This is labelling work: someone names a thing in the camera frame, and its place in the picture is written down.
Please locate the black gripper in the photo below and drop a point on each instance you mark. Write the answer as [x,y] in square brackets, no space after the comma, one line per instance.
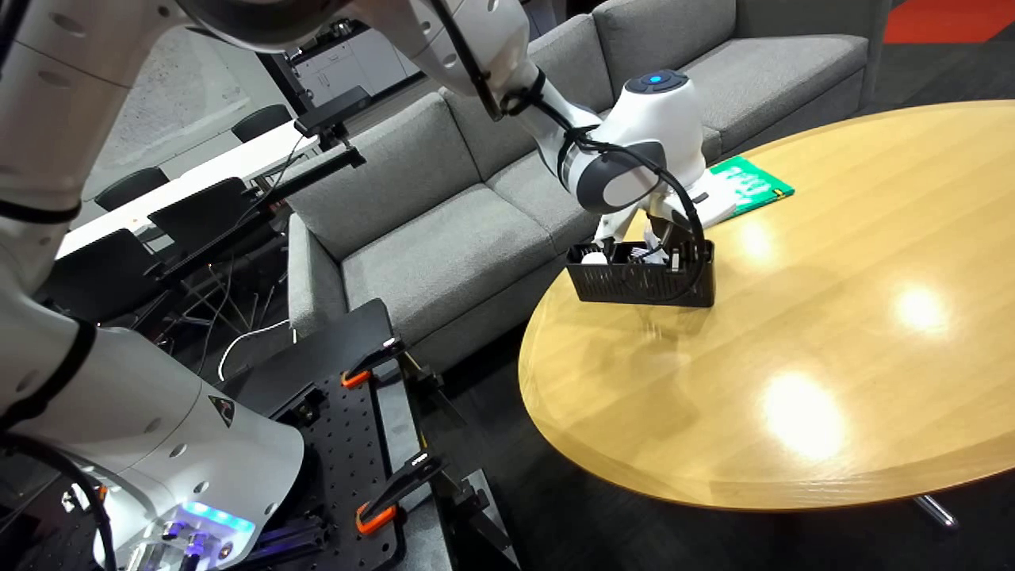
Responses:
[663,234]

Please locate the black rectangular basket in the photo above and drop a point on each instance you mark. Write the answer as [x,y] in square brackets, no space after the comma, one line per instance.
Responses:
[687,285]

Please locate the white items in basket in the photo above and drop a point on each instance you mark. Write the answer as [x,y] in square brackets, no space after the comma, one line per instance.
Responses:
[631,256]

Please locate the green and white booklet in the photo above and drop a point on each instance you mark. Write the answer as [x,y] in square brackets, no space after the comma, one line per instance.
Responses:
[734,188]

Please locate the oval wooden table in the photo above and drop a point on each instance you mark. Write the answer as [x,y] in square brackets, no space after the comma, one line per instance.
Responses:
[862,344]

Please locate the grey sofa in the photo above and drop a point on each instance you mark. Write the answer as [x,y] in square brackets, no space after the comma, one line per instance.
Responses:
[458,228]

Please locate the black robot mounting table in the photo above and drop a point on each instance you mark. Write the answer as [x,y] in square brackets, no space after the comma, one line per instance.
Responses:
[357,443]

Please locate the orange handled clamp upper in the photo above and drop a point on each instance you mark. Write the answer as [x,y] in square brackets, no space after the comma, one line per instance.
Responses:
[387,357]

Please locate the orange handled clamp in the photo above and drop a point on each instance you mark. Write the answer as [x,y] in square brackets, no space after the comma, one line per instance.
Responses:
[384,506]
[387,357]

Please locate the orange handled clamp lower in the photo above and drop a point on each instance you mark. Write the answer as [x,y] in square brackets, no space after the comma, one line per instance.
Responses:
[384,506]

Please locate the black camera on stand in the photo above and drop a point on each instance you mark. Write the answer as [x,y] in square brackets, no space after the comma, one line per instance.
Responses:
[314,148]

